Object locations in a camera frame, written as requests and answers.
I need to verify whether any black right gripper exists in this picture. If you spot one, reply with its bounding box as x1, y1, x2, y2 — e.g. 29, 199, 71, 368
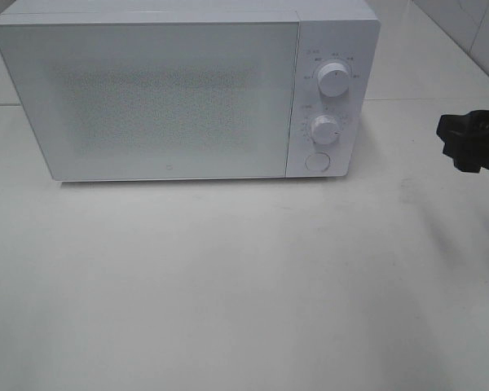
436, 110, 489, 174

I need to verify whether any white round door button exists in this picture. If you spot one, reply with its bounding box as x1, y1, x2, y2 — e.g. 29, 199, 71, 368
305, 152, 331, 172

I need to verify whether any white microwave door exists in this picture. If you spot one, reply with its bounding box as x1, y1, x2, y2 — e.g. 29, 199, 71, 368
0, 23, 298, 182

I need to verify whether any white microwave oven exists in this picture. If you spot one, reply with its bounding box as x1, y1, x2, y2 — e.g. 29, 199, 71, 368
0, 1, 381, 180

